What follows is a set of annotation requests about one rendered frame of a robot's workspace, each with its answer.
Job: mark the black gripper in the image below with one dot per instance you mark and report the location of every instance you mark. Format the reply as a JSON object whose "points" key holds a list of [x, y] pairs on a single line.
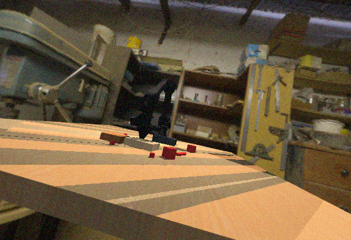
{"points": [[145, 129]]}

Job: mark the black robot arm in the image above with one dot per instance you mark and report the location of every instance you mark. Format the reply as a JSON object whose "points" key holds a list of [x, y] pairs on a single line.
{"points": [[146, 105]]}

